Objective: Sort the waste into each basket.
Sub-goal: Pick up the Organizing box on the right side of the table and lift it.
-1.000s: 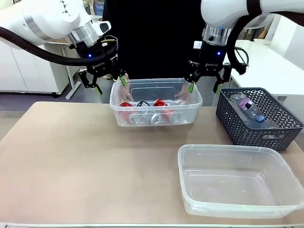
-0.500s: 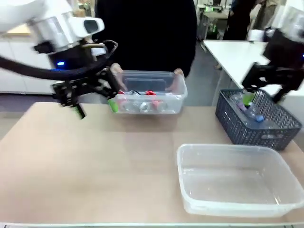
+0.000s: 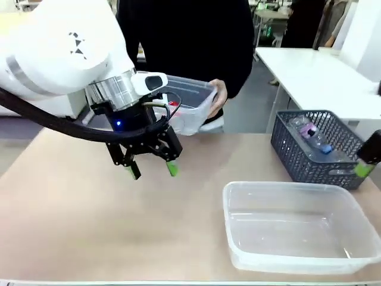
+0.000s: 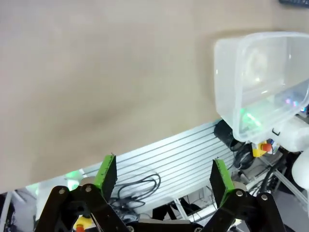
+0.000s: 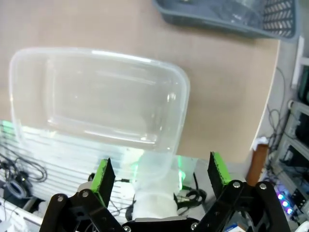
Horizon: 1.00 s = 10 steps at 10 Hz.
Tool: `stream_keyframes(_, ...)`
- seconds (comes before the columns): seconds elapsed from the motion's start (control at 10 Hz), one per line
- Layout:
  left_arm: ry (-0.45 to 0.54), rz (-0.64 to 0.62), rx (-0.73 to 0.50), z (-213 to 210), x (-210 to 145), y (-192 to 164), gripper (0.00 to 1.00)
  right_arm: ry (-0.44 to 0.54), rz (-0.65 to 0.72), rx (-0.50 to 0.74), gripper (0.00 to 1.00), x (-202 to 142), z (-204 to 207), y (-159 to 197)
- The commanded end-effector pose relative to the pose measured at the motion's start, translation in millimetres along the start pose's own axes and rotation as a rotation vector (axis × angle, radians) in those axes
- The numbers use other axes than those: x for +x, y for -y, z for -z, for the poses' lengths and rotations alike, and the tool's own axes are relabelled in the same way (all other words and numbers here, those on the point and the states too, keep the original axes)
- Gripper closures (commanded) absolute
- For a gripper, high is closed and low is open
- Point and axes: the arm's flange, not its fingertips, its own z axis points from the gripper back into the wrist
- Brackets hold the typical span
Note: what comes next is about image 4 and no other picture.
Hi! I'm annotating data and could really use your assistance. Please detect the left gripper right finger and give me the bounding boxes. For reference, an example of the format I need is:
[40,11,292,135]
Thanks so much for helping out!
[200,157,288,232]

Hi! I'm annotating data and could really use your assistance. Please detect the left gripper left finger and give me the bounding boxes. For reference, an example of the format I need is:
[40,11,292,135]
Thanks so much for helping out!
[35,152,130,232]

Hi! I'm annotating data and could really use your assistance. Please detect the yellow emergency stop button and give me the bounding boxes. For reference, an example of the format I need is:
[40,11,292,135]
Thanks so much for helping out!
[252,141,274,158]
[73,214,94,231]

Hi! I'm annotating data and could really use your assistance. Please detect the clear plastic bin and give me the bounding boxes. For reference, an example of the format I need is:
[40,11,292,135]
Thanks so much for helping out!
[213,31,309,143]

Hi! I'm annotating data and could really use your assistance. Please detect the black looped cable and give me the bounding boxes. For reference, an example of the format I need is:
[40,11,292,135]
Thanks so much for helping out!
[112,172,163,209]

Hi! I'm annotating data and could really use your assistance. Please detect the grooved aluminium frame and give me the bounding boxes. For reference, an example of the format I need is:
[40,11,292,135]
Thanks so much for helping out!
[79,120,239,211]

